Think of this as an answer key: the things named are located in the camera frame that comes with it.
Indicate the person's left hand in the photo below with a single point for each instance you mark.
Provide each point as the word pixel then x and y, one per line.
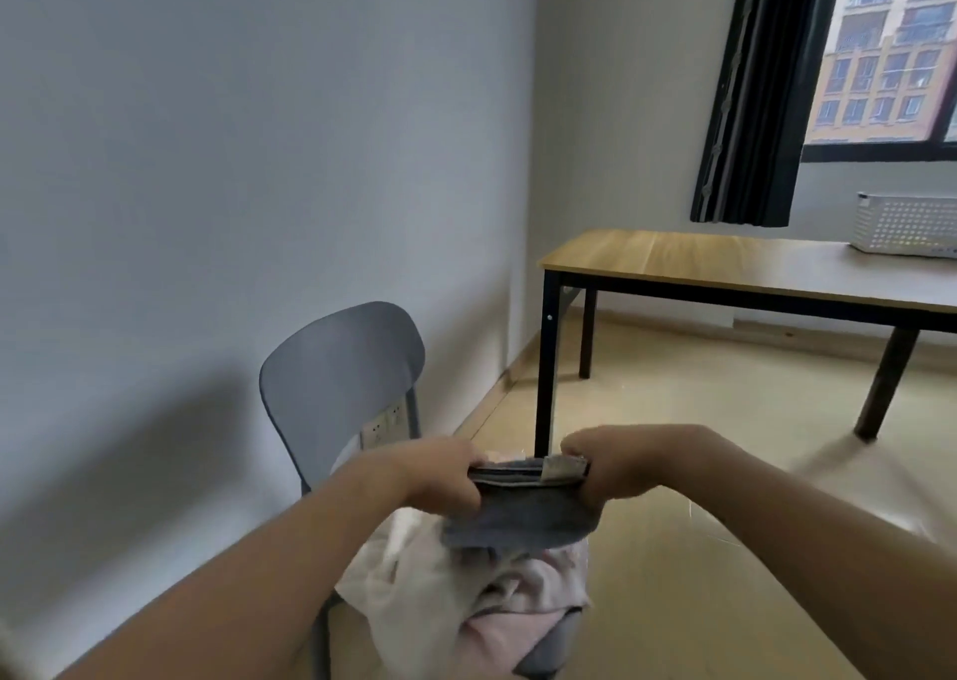
pixel 437 474

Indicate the person's right hand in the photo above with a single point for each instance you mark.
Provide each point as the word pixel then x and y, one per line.
pixel 643 463

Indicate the dark striped towel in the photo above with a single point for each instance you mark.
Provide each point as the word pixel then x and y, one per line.
pixel 523 511

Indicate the cream white garment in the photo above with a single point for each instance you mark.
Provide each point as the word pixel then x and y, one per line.
pixel 404 590

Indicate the pink towel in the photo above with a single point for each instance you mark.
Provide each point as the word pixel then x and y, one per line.
pixel 523 597

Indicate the white plastic basket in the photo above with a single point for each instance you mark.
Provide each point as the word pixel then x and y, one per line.
pixel 908 227

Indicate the person's left forearm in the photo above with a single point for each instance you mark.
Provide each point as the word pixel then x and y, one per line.
pixel 239 575

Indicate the person's right forearm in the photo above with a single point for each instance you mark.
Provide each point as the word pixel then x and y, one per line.
pixel 822 545

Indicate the grey plastic chair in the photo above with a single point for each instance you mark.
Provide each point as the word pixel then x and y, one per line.
pixel 336 373

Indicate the wooden table with black legs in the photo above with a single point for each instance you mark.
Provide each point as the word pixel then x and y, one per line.
pixel 748 261

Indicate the black framed window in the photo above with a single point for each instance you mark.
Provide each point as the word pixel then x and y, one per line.
pixel 882 152

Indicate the wide dark curtain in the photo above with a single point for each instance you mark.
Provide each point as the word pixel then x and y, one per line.
pixel 763 89

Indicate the white wall socket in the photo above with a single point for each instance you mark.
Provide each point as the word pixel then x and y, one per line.
pixel 395 418
pixel 371 433

